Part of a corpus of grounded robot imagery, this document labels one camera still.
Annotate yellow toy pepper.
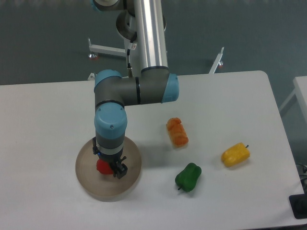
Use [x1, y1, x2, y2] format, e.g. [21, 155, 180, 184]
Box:
[221, 142, 250, 168]

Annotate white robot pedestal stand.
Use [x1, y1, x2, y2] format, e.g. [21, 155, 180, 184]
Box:
[86, 11, 225, 82]

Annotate beige round plate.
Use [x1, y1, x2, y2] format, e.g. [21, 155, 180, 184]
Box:
[75, 137, 142, 201]

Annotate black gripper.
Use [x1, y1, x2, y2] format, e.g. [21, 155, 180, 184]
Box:
[92, 138, 128, 179]

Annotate red toy pepper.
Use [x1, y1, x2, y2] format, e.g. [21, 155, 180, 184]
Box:
[96, 159, 114, 175]

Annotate green toy pepper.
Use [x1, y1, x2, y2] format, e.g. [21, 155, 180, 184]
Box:
[175, 162, 202, 192]

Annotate white side table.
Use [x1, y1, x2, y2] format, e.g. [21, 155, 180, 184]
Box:
[279, 76, 307, 121]

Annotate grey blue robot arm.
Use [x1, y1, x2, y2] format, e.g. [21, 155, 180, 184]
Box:
[92, 0, 179, 178]

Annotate black box at table edge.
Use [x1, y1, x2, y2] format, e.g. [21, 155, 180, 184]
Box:
[289, 194, 307, 219]

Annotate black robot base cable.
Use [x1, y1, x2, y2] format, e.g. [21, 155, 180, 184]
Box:
[126, 32, 139, 78]

